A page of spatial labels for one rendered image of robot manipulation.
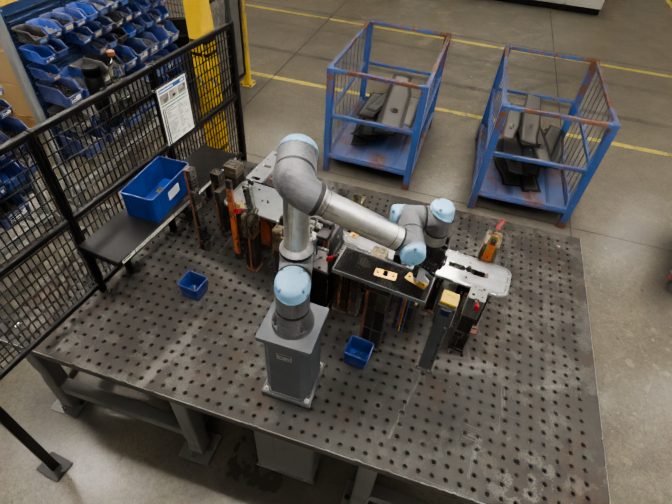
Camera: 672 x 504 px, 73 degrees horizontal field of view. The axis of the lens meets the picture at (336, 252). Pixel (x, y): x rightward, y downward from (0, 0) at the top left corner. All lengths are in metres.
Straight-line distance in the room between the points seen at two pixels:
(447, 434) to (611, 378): 1.62
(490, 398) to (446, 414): 0.21
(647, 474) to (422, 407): 1.50
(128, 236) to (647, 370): 3.09
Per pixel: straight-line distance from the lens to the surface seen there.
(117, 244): 2.13
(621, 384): 3.35
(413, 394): 1.98
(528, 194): 4.13
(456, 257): 2.09
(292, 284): 1.44
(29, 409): 3.07
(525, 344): 2.29
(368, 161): 4.02
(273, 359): 1.70
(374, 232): 1.25
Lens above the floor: 2.42
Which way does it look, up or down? 45 degrees down
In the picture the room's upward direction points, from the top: 5 degrees clockwise
